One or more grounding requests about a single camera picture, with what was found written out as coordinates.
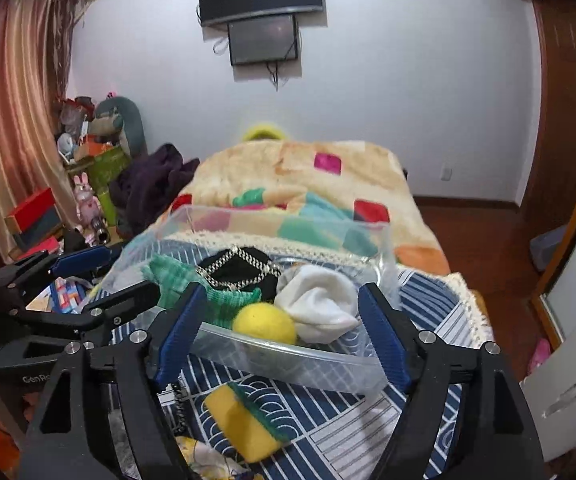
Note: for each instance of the white sock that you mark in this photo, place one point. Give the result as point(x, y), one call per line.
point(318, 300)

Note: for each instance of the striped pink curtain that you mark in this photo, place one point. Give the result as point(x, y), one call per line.
point(13, 100)

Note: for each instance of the colourful printed box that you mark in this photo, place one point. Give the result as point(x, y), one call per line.
point(65, 295)

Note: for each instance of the green cardboard box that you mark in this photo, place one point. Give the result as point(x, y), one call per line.
point(108, 165)

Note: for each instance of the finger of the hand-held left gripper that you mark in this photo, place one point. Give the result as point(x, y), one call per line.
point(83, 260)
point(118, 305)

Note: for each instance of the grey bag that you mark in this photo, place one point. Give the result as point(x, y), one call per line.
point(548, 247)

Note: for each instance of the small black wall monitor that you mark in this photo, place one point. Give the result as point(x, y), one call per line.
point(263, 40)

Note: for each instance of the dark purple garment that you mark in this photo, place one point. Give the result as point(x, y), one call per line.
point(148, 185)

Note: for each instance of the pink plush bunny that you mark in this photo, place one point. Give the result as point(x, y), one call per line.
point(85, 200)

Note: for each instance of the blue patterned bed sheet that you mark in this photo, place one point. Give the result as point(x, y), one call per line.
point(358, 420)

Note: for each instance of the floral patterned cloth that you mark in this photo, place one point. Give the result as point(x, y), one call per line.
point(205, 457)

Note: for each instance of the grey green plush dinosaur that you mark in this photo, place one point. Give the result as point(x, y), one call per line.
point(128, 120)

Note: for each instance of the yellow fuzzy object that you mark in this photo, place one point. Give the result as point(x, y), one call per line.
point(264, 131)

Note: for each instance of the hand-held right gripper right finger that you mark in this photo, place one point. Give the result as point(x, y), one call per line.
point(383, 340)

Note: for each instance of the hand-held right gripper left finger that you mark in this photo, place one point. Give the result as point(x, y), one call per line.
point(180, 332)

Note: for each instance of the clear plastic container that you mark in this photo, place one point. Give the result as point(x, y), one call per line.
point(288, 360)

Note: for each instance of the white wall socket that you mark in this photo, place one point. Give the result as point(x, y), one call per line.
point(446, 173)

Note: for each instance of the yellow sponge with green scourer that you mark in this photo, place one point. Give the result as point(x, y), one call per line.
point(240, 420)

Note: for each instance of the green knitted cloth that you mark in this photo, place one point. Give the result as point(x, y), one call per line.
point(168, 272)

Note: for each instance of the pink slippers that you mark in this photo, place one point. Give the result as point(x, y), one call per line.
point(540, 355)

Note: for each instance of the patchwork fleece blanket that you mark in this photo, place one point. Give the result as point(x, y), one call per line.
point(278, 170)

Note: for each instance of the red flat box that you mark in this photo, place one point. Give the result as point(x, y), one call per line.
point(30, 212)

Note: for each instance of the yellow soft ball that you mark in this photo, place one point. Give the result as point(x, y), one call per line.
point(264, 324)

